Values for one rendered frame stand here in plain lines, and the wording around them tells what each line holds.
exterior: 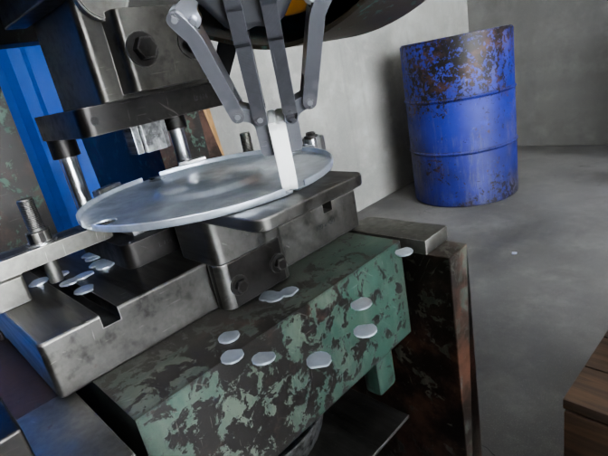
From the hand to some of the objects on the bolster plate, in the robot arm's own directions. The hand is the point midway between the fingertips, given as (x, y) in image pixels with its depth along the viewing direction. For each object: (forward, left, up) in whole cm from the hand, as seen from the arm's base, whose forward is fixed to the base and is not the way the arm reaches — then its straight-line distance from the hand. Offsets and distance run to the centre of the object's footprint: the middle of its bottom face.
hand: (282, 150), depth 42 cm
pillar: (+29, +17, -8) cm, 35 cm away
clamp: (+21, +23, -12) cm, 33 cm away
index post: (+18, -13, -12) cm, 25 cm away
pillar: (+34, +1, -8) cm, 35 cm away
